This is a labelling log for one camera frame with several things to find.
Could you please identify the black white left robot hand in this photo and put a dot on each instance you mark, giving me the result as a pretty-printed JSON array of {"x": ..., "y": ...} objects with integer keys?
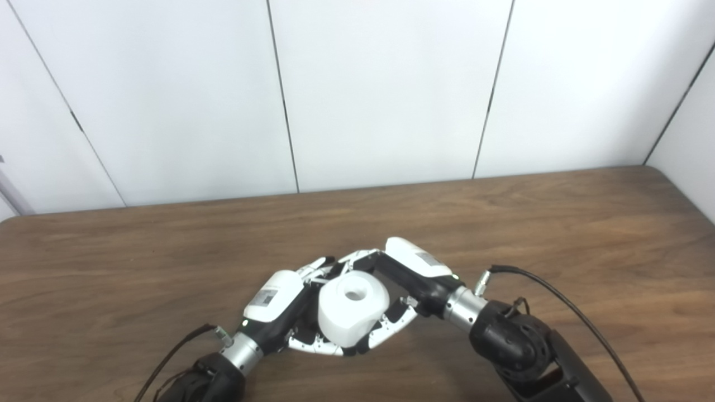
[{"x": 273, "y": 296}]

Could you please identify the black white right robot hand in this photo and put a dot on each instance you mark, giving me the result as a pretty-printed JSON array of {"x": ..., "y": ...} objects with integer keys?
[{"x": 419, "y": 268}]

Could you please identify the grey wall corner post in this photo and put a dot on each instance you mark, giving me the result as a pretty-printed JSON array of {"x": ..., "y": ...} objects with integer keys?
[{"x": 14, "y": 195}]

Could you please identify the round white plastic piece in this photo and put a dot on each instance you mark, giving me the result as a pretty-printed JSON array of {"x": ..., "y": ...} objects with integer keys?
[{"x": 346, "y": 315}]

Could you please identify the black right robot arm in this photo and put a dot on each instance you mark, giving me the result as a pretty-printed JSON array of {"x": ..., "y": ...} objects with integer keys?
[{"x": 514, "y": 346}]

